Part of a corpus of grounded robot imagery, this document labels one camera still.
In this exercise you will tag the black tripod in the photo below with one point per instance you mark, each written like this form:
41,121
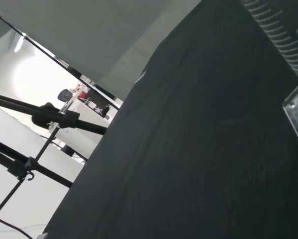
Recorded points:
69,119

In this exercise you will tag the black office chair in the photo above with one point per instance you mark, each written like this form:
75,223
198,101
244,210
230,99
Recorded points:
65,95

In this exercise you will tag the black bench cloth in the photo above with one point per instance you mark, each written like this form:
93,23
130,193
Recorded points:
188,149

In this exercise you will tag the clear tape piece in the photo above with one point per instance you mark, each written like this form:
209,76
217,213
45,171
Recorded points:
140,77
42,236

